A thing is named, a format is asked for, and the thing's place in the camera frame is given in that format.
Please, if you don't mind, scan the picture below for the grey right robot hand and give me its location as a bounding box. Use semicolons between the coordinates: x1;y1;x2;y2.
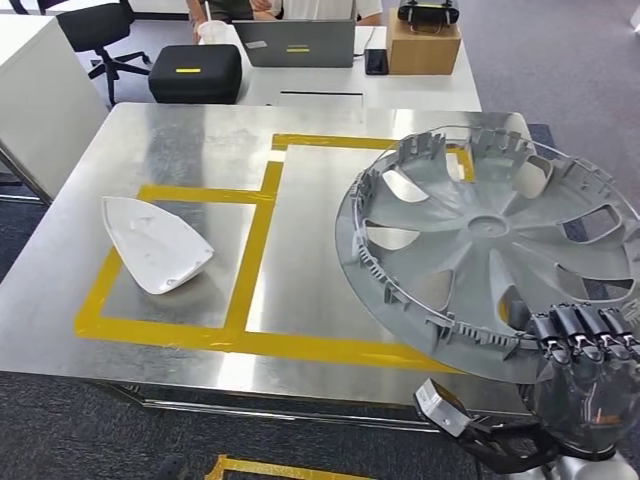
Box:
507;301;640;458

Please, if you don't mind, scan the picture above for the silver plastic wheel hubcap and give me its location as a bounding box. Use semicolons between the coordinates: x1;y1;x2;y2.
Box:
334;124;640;386

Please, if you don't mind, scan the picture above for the yellow tape on workbench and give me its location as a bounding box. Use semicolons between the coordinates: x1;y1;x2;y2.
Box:
73;133;475;376

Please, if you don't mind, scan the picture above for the steel workbench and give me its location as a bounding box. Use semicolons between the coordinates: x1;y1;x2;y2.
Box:
0;102;551;432

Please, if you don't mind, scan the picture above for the white plastic cover part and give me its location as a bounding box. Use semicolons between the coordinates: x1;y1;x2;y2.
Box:
101;195;216;296

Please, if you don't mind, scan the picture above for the white office desk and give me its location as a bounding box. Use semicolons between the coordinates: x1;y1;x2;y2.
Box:
197;25;482;113

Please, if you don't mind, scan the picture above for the cardboard box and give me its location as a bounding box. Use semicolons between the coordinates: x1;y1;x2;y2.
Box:
385;7;463;76

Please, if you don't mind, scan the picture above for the black phone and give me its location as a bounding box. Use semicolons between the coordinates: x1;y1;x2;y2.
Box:
364;48;390;76

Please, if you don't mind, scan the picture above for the black headset device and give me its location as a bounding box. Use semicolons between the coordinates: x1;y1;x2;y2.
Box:
397;0;460;28

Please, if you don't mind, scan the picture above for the grey laptop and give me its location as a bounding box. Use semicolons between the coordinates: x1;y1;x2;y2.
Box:
232;19;356;70

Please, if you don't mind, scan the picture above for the person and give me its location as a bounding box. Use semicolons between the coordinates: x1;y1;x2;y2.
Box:
186;0;256;44
250;0;383;28

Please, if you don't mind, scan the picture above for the black carrying case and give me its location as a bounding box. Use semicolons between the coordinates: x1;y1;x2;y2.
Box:
148;44;244;106

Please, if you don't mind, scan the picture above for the black office chair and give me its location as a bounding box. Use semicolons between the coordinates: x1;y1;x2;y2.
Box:
56;0;152;107

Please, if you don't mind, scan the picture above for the white side table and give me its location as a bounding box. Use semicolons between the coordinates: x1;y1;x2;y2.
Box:
0;14;110;205

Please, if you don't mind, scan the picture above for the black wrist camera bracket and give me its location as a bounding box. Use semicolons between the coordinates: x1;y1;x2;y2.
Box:
457;420;561;475

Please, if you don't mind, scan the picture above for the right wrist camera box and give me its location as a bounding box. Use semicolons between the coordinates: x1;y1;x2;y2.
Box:
414;377;472;439

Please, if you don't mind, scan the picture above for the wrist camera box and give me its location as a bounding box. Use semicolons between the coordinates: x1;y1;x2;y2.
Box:
414;377;472;439
155;454;190;480

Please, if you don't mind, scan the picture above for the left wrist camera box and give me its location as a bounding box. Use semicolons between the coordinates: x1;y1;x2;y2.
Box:
155;454;190;480

